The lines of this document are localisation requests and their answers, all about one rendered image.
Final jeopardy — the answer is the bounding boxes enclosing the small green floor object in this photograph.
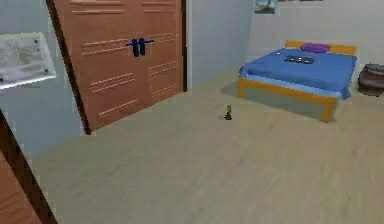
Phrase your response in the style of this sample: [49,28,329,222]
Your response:
[223,104,234,121]

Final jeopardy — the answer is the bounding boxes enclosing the purple pillow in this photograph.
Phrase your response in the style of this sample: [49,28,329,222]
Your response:
[300,42,331,54]

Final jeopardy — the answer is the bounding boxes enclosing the orange bed with blue cover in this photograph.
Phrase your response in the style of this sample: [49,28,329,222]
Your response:
[237,39,359,124]

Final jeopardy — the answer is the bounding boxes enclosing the pale framed wall picture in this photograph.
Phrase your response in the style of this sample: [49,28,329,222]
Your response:
[0,31,58,91]

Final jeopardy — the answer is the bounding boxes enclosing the black flat remote control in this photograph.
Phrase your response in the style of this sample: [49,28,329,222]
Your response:
[283,54,316,65]

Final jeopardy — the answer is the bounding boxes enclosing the dark blue door handle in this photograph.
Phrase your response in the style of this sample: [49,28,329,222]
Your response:
[138,37,156,57]
[125,38,140,58]

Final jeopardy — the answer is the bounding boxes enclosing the teal framed wall picture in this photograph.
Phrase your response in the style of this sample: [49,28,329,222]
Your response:
[254,0,278,15]

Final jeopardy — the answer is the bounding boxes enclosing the brown wooden double door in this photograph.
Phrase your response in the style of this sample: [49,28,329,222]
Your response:
[45,0,188,136]

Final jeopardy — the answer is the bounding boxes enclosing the dark brown round stool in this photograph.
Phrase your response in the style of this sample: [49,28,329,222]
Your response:
[357,62,384,98]

